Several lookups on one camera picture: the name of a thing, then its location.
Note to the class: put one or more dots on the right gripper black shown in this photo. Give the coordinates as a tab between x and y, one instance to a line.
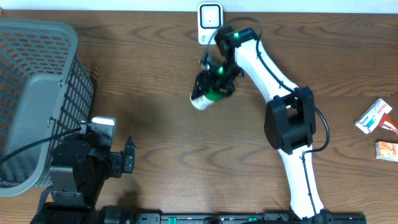
205	78

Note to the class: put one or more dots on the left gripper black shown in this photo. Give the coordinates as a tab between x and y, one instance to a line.
115	166

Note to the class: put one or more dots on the green lid jar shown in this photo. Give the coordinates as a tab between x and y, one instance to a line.
204	101

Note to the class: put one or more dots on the white Panadol box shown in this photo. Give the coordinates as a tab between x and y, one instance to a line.
369	121

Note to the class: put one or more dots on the red snack wrapper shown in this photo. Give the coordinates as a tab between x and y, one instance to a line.
388	123

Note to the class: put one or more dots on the orange tissue pack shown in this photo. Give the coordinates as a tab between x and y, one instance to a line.
386	151

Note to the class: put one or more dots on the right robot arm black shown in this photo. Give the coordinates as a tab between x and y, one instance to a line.
289	123

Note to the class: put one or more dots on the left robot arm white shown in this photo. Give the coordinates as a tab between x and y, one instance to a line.
80	165

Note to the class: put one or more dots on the white barcode scanner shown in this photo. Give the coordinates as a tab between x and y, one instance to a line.
210	18

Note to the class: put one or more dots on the grey plastic basket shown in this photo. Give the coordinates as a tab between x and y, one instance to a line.
45	91

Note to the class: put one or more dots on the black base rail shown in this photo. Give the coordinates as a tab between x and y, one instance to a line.
217	218

